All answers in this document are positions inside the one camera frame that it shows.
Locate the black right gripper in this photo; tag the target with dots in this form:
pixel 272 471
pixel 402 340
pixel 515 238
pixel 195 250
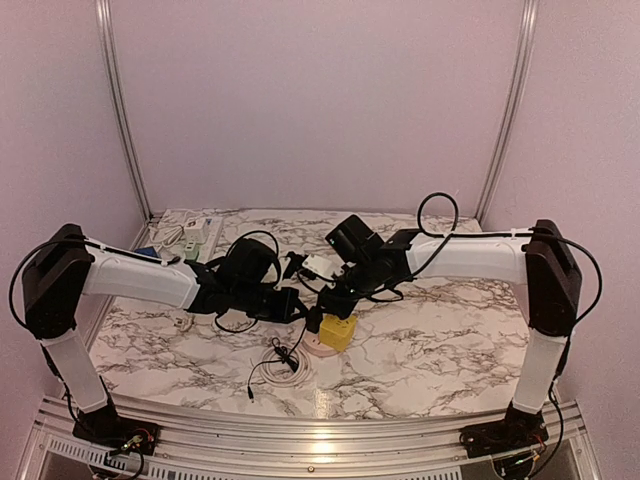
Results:
pixel 337 308

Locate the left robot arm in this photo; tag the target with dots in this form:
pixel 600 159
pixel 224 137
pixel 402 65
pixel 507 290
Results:
pixel 49 282

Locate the pink round power strip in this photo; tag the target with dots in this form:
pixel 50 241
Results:
pixel 285 367

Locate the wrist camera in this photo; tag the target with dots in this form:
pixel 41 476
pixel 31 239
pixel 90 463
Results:
pixel 318 267
pixel 291 264

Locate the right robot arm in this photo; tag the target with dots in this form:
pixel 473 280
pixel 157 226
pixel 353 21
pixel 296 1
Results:
pixel 539 258

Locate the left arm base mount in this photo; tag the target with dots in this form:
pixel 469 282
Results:
pixel 108 428

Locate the front aluminium rail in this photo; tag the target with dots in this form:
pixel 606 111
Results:
pixel 197 444

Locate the aluminium frame post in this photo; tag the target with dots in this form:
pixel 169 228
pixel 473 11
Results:
pixel 109 51
pixel 515 92

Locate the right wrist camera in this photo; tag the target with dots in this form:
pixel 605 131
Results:
pixel 318 267

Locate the right aluminium frame post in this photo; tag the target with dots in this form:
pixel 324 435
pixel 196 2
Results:
pixel 515 92

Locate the black power adapter with cable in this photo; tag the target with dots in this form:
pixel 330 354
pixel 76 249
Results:
pixel 295 345

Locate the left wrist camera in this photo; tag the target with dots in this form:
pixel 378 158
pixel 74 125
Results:
pixel 291 264

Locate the long white power strip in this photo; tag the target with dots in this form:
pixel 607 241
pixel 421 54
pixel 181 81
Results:
pixel 207 249

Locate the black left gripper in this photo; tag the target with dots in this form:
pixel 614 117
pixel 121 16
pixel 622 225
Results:
pixel 291 298

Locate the blue cube socket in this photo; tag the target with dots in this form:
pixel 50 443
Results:
pixel 147 251

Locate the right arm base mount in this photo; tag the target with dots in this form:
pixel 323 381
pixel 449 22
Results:
pixel 517 429

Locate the white cube socket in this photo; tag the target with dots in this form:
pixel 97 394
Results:
pixel 196 230

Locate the yellow cube socket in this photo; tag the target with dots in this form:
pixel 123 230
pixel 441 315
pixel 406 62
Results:
pixel 337 333

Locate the left aluminium frame post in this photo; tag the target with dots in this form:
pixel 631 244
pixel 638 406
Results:
pixel 109 51

